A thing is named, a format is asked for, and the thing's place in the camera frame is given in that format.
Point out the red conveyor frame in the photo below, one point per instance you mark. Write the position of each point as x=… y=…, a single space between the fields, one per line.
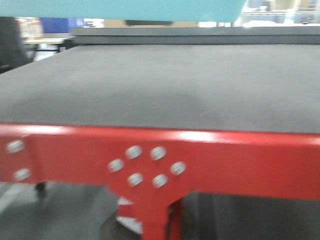
x=156 y=168

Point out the light blue plastic bin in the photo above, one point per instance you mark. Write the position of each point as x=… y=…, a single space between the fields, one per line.
x=138 y=10

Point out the grey conveyor belt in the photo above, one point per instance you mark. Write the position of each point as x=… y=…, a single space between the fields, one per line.
x=264 y=79

